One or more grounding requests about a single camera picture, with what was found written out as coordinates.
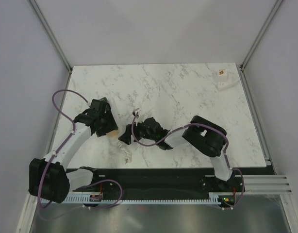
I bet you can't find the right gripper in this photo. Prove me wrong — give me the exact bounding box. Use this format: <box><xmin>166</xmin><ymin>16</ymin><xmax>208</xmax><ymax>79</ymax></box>
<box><xmin>119</xmin><ymin>116</ymin><xmax>157</xmax><ymax>145</ymax></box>

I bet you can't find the beige cube plug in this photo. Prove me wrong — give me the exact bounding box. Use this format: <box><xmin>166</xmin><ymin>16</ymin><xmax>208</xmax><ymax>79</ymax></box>
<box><xmin>107</xmin><ymin>130</ymin><xmax>119</xmax><ymax>137</ymax></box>

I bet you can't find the white cube plug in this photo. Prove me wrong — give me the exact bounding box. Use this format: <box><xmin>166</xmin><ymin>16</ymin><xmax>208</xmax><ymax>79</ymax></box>
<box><xmin>216</xmin><ymin>69</ymin><xmax>229</xmax><ymax>82</ymax></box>

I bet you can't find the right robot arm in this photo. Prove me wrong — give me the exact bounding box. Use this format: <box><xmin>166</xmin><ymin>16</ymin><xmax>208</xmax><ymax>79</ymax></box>
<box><xmin>118</xmin><ymin>115</ymin><xmax>245</xmax><ymax>193</ymax></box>

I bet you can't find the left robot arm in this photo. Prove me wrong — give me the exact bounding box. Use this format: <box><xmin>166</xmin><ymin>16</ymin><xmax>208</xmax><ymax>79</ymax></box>
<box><xmin>29</xmin><ymin>98</ymin><xmax>118</xmax><ymax>203</ymax></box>

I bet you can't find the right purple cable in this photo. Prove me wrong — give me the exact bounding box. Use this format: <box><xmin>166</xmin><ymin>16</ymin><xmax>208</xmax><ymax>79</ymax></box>
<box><xmin>131</xmin><ymin>114</ymin><xmax>244</xmax><ymax>209</ymax></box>

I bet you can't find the purple cable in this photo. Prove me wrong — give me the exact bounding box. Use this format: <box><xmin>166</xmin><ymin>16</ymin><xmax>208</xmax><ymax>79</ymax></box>
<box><xmin>131</xmin><ymin>114</ymin><xmax>244</xmax><ymax>209</ymax></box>
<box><xmin>37</xmin><ymin>89</ymin><xmax>91</xmax><ymax>209</ymax></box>

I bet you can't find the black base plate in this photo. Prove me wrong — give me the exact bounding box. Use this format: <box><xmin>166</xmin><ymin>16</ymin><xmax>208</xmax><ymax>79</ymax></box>
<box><xmin>73</xmin><ymin>167</ymin><xmax>247</xmax><ymax>201</ymax></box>

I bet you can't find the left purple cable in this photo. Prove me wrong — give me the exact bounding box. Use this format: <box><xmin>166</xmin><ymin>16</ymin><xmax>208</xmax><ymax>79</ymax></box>
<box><xmin>37</xmin><ymin>89</ymin><xmax>91</xmax><ymax>209</ymax></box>

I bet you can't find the white cable duct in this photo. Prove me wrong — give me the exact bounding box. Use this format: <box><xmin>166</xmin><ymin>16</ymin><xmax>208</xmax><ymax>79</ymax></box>
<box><xmin>37</xmin><ymin>193</ymin><xmax>239</xmax><ymax>204</ymax></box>

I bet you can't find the left aluminium corner post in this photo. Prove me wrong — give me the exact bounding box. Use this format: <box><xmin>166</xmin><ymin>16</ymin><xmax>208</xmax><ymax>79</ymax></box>
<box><xmin>27</xmin><ymin>0</ymin><xmax>73</xmax><ymax>72</ymax></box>

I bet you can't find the aluminium corner post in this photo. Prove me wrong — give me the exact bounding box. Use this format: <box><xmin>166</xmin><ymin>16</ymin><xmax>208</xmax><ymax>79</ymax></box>
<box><xmin>27</xmin><ymin>0</ymin><xmax>73</xmax><ymax>72</ymax></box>
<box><xmin>239</xmin><ymin>0</ymin><xmax>285</xmax><ymax>72</ymax></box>

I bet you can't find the aluminium rail frame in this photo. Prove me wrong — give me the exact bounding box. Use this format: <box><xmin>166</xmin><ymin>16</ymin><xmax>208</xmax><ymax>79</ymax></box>
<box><xmin>17</xmin><ymin>173</ymin><xmax>294</xmax><ymax>233</ymax></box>

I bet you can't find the right aluminium corner post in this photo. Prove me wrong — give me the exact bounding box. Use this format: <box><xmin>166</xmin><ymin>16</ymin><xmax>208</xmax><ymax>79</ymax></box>
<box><xmin>239</xmin><ymin>0</ymin><xmax>285</xmax><ymax>72</ymax></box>

